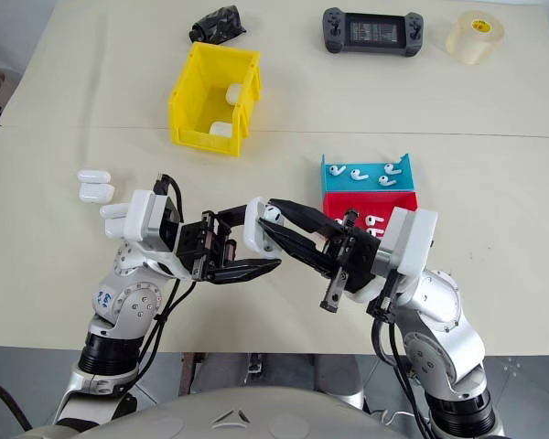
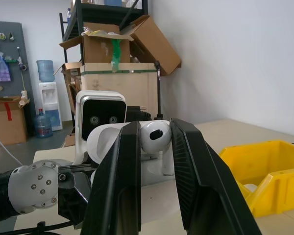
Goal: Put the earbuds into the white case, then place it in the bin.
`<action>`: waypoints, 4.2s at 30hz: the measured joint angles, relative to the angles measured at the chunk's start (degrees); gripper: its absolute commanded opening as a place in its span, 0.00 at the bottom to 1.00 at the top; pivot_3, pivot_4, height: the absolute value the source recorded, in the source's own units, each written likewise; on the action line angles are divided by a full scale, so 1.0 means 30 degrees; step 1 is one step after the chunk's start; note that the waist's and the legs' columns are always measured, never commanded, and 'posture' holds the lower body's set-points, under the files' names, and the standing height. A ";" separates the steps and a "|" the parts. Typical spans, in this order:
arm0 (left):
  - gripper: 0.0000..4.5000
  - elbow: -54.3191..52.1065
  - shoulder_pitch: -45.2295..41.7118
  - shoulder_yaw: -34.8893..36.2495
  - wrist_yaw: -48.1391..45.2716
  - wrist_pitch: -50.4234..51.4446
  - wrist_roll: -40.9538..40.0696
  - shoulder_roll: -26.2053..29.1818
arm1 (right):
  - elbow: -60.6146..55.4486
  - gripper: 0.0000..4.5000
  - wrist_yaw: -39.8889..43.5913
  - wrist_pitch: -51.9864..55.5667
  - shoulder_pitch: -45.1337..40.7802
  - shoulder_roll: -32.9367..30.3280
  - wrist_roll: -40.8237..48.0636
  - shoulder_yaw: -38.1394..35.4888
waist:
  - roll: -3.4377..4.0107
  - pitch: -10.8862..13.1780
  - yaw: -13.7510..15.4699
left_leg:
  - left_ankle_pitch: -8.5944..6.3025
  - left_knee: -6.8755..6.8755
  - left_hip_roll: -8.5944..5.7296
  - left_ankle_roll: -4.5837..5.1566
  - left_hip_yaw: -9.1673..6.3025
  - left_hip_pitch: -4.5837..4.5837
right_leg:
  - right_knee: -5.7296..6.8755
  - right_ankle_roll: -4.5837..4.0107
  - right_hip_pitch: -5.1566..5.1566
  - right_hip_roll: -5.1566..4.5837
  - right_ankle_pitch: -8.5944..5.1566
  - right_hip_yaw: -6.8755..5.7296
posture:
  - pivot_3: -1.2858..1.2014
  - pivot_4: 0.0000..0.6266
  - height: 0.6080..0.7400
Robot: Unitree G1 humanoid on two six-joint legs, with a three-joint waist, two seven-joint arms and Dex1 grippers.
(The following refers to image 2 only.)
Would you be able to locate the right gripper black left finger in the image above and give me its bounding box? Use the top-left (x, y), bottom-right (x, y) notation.
top-left (80, 120), bottom-right (142, 235)

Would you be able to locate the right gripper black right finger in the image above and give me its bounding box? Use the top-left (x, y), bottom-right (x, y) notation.
top-left (170, 117), bottom-right (263, 235)

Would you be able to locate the white earbud charging case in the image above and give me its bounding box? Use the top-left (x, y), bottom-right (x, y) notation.
top-left (86, 119), bottom-right (173, 188)

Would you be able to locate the white earbud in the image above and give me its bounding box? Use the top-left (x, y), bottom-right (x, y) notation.
top-left (140, 120), bottom-right (174, 177)

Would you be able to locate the white object in yellow bin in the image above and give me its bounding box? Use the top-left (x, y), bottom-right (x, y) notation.
top-left (243, 183), bottom-right (258, 194)

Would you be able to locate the yellow plastic bin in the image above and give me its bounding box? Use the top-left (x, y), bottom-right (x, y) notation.
top-left (219, 139), bottom-right (294, 217)

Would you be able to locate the flat cardboard piece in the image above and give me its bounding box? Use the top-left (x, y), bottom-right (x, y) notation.
top-left (63, 126), bottom-right (77, 148)

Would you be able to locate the blue water jug red label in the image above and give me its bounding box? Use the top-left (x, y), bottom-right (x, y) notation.
top-left (33, 108), bottom-right (53, 139)

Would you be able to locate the cardboard box with red tape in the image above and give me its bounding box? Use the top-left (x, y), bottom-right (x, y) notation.
top-left (0, 96), bottom-right (30, 148)

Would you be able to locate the white water dispenser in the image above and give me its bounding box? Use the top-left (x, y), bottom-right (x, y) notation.
top-left (38, 81), bottom-right (64, 132)

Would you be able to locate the black thin stand pole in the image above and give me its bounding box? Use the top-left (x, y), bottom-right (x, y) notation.
top-left (153, 60), bottom-right (165, 121)

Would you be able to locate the large taped cardboard box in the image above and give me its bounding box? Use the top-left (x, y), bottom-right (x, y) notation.
top-left (79, 62), bottom-right (160, 122)

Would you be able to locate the small open cardboard box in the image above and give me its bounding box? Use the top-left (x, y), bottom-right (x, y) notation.
top-left (53, 61), bottom-right (83, 116)

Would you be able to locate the blue water jug on dispenser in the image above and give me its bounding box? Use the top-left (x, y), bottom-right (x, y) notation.
top-left (36, 59), bottom-right (56, 83)

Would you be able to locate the open cardboard box with packing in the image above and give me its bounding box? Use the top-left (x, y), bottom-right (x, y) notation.
top-left (59, 22), bottom-right (134, 65)

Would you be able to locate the purple plastic bag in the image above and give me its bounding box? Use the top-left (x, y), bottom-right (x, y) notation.
top-left (0, 52), bottom-right (12, 83)

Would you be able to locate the tilted empty cardboard box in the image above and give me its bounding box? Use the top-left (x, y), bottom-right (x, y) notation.
top-left (119, 14), bottom-right (182, 77)

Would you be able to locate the grey pegboard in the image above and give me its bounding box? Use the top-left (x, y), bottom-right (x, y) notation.
top-left (0, 20), bottom-right (37, 138)

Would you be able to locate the black metal shelf rack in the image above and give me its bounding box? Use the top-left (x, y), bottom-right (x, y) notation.
top-left (59, 0), bottom-right (149, 105)

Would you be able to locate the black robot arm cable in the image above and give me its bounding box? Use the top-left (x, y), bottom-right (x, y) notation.
top-left (0, 219), bottom-right (82, 235)

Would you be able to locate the white camera head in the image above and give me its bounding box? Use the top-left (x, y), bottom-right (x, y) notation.
top-left (72, 90), bottom-right (127, 165)

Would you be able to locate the black plug behind camera mount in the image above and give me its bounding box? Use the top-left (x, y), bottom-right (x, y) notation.
top-left (126, 105), bottom-right (152, 122)

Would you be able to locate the white thin cable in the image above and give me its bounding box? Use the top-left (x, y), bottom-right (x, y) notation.
top-left (0, 129), bottom-right (23, 166)

